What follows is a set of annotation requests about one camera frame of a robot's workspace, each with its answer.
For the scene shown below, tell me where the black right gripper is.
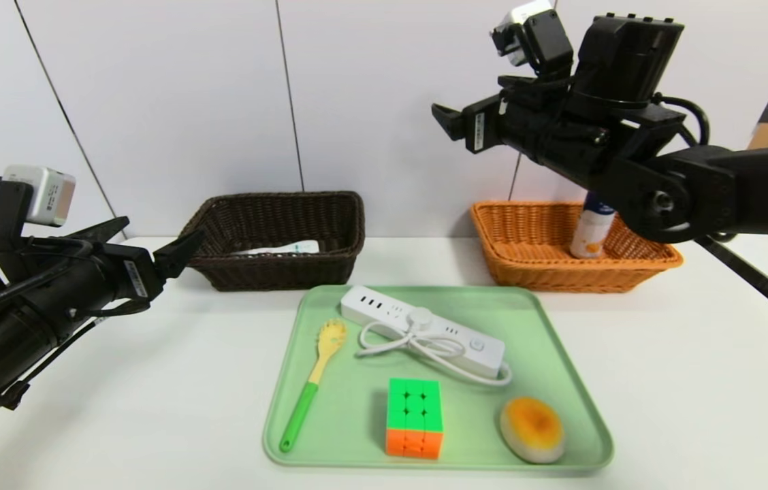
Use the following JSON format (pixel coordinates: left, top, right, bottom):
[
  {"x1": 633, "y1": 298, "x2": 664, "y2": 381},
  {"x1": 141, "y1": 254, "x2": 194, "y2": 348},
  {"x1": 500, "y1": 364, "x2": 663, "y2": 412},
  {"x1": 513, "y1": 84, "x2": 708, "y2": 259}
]
[{"x1": 431, "y1": 94, "x2": 609, "y2": 175}]

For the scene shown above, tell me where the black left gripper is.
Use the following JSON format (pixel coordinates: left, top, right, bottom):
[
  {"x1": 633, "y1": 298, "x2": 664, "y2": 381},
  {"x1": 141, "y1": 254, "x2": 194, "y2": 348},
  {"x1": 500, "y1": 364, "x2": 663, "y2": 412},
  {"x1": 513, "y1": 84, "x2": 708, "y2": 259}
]
[{"x1": 22, "y1": 216, "x2": 206, "y2": 333}]

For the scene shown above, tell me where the white tube with clear cap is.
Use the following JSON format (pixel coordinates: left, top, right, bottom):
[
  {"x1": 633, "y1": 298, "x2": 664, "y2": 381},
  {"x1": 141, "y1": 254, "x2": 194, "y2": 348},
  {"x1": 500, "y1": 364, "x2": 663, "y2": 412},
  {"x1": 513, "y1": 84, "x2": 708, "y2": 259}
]
[{"x1": 231, "y1": 240, "x2": 321, "y2": 257}]

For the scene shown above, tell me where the white bottle with blue cap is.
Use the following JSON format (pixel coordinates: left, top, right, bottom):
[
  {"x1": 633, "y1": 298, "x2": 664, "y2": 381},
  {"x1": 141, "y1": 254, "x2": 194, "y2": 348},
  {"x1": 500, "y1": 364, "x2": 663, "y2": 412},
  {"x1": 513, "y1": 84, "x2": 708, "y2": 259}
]
[{"x1": 569, "y1": 192, "x2": 618, "y2": 259}]

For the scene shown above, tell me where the orange topped bread bun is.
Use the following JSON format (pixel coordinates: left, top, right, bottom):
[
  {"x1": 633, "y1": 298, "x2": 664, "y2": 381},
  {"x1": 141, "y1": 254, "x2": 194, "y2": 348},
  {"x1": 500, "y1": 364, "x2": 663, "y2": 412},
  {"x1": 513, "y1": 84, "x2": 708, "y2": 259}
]
[{"x1": 499, "y1": 396, "x2": 566, "y2": 465}]

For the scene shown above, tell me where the dark brown wicker basket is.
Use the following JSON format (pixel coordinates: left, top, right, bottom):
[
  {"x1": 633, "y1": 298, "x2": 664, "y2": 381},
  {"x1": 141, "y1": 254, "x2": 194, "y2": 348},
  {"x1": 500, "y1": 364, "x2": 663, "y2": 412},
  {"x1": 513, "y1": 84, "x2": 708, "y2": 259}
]
[{"x1": 178, "y1": 191, "x2": 366, "y2": 292}]

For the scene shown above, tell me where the orange wicker basket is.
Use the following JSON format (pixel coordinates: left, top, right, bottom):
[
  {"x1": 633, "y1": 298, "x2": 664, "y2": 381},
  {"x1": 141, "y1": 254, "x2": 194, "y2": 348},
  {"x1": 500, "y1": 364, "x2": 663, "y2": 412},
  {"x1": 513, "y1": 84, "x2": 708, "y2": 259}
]
[{"x1": 470, "y1": 201, "x2": 684, "y2": 294}]

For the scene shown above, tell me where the yellow green pasta spoon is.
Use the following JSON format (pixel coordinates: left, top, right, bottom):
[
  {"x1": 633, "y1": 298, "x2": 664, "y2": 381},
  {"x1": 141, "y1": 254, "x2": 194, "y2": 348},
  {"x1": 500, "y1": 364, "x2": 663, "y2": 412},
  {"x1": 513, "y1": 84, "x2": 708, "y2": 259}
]
[{"x1": 279, "y1": 318, "x2": 348, "y2": 453}]

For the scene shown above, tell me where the light green plastic tray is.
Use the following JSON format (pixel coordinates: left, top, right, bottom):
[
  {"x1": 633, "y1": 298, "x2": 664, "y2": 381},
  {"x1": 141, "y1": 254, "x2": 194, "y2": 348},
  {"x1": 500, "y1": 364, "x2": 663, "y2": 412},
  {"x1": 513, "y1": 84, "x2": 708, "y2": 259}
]
[{"x1": 263, "y1": 284, "x2": 614, "y2": 470}]

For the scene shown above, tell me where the green orange puzzle cube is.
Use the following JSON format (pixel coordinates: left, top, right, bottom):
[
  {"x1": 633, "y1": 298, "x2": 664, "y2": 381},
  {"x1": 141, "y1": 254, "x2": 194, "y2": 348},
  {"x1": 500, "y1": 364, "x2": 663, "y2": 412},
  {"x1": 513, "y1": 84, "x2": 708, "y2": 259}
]
[{"x1": 385, "y1": 378, "x2": 445, "y2": 459}]

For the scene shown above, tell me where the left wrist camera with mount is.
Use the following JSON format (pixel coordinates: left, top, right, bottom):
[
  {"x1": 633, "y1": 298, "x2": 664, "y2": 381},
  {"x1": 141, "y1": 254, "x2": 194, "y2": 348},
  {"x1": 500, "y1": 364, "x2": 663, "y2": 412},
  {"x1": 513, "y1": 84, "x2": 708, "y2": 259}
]
[{"x1": 0, "y1": 165, "x2": 76, "y2": 252}]

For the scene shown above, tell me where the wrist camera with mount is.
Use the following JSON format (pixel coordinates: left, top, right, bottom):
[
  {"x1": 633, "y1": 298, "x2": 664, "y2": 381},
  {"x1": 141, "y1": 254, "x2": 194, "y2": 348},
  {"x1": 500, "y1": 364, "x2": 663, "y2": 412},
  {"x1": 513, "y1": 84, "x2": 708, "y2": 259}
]
[
  {"x1": 0, "y1": 165, "x2": 76, "y2": 252},
  {"x1": 491, "y1": 0, "x2": 574, "y2": 77}
]

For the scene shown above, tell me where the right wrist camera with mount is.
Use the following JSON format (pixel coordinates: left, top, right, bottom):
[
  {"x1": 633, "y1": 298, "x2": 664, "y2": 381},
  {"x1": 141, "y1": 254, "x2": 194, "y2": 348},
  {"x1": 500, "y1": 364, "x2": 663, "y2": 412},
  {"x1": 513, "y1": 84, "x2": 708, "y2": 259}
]
[{"x1": 491, "y1": 0, "x2": 574, "y2": 77}]

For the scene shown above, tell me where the white power strip with cable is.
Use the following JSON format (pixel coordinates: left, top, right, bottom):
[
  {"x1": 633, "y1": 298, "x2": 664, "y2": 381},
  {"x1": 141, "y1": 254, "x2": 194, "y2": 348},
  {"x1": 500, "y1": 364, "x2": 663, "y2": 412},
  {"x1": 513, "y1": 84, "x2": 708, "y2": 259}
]
[{"x1": 341, "y1": 285, "x2": 513, "y2": 387}]

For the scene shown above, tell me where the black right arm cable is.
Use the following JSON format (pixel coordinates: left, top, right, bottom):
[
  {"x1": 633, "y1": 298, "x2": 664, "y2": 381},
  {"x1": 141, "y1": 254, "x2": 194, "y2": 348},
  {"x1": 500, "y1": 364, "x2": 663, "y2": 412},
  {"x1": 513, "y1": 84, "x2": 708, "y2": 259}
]
[{"x1": 656, "y1": 94, "x2": 710, "y2": 147}]

